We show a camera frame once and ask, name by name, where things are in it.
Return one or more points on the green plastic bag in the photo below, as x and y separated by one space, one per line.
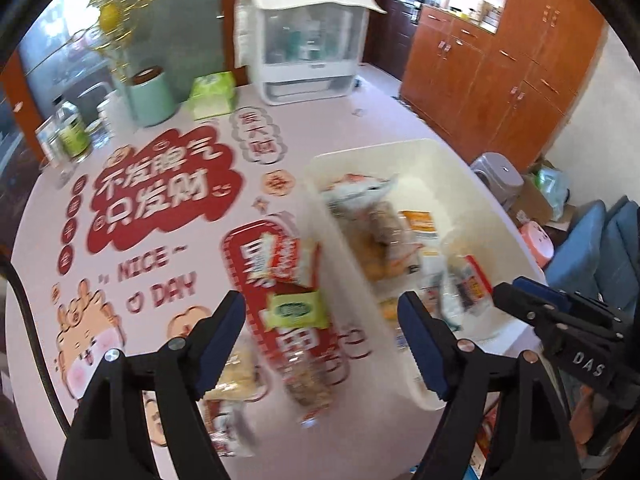
552 185

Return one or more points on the clear packet with red print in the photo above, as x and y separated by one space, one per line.
230 430

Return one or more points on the white countertop storage cabinet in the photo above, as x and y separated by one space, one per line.
305 40

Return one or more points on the brown wooden cabinet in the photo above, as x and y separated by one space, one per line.
505 70

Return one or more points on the beige pastry packet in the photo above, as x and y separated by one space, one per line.
237 375

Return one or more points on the white jar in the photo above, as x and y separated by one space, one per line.
114 112

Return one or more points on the clear drinking glass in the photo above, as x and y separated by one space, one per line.
49 142

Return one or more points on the glass door display cabinet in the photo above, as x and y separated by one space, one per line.
165 15

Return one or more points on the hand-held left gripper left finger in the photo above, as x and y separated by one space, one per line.
225 340

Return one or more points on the white plastic bin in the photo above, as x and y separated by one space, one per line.
450 170

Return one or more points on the golden ornamental tree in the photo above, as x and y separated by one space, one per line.
111 17

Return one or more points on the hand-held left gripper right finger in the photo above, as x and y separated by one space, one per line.
424 347

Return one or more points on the blue chair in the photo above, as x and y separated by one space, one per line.
600 250

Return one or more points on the brown snack in clear wrapper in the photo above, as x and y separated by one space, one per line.
312 390

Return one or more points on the heap of snack packets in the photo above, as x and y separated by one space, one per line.
385 240

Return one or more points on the green snack packet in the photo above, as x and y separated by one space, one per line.
295 310

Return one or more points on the red and white snack packet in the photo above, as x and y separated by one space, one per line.
297 262

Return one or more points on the grey plastic stool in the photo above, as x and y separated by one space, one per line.
497 175

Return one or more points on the pink plastic stool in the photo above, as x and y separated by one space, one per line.
536 242

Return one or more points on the green tissue pack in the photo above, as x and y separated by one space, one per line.
212 95

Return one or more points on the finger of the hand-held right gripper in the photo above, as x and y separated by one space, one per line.
520 305
542 291

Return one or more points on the green labelled jar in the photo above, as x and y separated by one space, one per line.
75 135

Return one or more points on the printed pink tablecloth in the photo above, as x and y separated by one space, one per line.
165 200

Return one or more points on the clear plastic bottle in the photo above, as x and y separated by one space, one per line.
97 134

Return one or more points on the cardboard box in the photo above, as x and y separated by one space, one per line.
535 205

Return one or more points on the mint green canister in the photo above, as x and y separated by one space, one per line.
150 97

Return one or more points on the dark wooden door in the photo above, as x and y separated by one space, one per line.
390 20

